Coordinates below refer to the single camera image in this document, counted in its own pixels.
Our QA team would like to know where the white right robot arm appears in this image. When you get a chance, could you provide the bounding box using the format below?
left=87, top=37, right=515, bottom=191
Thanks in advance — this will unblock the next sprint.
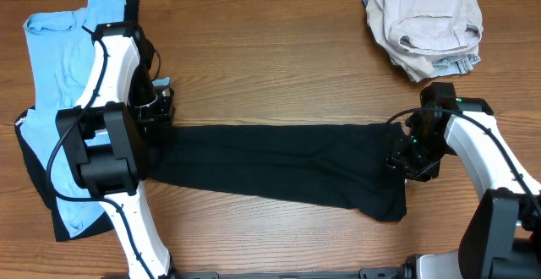
left=387, top=97, right=540, bottom=279

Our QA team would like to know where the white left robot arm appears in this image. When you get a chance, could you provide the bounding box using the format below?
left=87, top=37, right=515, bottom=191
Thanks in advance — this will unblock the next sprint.
left=52, top=21, right=175, bottom=278

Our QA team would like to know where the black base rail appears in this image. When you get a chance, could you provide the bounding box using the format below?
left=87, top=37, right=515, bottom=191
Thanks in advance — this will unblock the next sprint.
left=161, top=268, right=402, bottom=279

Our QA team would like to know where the black t-shirt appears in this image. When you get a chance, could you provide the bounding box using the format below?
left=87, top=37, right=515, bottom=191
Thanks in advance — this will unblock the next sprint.
left=149, top=123, right=407, bottom=222

